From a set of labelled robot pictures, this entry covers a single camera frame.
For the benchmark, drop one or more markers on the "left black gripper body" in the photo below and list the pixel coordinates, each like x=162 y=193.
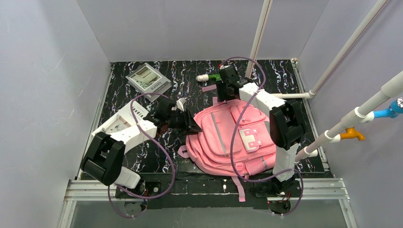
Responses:
x=191 y=123

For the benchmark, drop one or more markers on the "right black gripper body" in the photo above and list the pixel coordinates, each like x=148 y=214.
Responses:
x=222 y=91

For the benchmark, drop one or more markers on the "pink student backpack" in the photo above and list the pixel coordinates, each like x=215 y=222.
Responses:
x=234 y=139

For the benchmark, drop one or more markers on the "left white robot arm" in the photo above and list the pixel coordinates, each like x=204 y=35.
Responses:
x=103 y=160

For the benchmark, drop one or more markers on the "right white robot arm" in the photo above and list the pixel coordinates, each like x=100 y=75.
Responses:
x=286 y=126

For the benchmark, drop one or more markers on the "green and white faucet toy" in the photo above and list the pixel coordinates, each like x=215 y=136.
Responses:
x=206 y=77

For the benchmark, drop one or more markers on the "grey furniture catalogue book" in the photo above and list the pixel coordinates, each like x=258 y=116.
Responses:
x=147 y=79

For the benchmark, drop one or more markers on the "white furniture catalogue book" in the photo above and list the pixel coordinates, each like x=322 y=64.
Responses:
x=122 y=119

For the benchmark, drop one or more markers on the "orange tap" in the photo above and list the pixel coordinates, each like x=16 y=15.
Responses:
x=351 y=133

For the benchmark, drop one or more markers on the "blue tap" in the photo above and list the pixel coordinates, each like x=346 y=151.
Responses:
x=395 y=109

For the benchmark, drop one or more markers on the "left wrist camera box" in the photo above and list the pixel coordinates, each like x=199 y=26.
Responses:
x=180 y=103

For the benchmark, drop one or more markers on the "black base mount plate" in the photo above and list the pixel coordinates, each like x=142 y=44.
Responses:
x=199 y=190

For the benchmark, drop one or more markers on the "aluminium rail frame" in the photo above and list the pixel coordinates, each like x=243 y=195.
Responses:
x=325 y=204

